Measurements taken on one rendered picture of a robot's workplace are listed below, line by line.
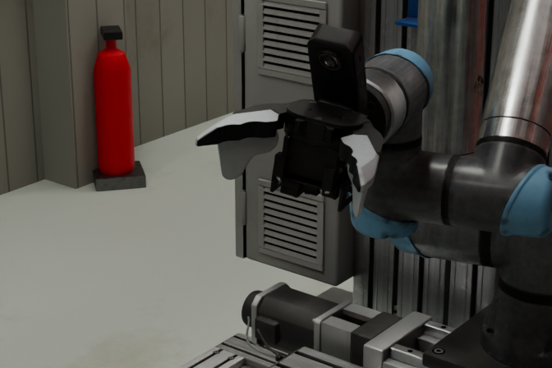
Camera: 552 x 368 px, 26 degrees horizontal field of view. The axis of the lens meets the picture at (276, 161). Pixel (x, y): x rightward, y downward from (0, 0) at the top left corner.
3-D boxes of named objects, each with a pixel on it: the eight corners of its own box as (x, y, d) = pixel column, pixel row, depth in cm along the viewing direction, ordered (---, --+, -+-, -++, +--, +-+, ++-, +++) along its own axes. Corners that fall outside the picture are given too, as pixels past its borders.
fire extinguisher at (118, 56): (112, 166, 470) (106, 19, 451) (165, 177, 457) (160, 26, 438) (71, 186, 449) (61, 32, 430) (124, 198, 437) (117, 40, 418)
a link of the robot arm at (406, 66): (436, 122, 130) (440, 46, 127) (406, 153, 121) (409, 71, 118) (368, 114, 133) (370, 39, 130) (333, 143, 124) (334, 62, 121)
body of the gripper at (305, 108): (341, 215, 107) (384, 173, 118) (355, 126, 104) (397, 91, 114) (263, 192, 110) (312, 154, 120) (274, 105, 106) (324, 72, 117)
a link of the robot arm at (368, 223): (438, 253, 124) (443, 153, 121) (337, 236, 128) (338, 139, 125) (457, 226, 131) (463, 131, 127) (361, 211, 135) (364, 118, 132)
